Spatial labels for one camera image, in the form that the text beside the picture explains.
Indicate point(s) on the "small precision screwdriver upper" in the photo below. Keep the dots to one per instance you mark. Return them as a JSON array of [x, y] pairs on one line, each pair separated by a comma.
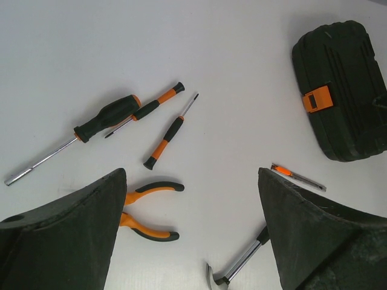
[[150, 107]]

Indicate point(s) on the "black handle claw hammer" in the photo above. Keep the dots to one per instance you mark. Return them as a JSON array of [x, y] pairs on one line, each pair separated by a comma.
[[224, 282]]

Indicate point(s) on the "orange handle needle-nose pliers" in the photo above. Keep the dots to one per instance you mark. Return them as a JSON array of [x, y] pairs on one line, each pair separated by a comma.
[[145, 210]]

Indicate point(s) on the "small precision screwdriver lower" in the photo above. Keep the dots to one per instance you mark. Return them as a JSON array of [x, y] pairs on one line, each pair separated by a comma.
[[170, 133]]

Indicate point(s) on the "small precision screwdriver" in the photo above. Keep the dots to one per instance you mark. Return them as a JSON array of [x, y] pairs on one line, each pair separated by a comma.
[[170, 133], [150, 107]]

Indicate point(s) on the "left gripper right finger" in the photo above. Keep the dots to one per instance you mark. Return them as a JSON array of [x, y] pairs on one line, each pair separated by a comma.
[[319, 243]]

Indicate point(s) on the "black handle nut driver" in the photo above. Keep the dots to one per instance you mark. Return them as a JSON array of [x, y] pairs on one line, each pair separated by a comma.
[[109, 116]]

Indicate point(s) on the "black plastic tool case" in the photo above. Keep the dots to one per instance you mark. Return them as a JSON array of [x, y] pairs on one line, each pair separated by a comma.
[[343, 91]]

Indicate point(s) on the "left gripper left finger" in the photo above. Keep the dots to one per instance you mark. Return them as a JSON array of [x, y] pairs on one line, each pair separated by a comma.
[[67, 243]]

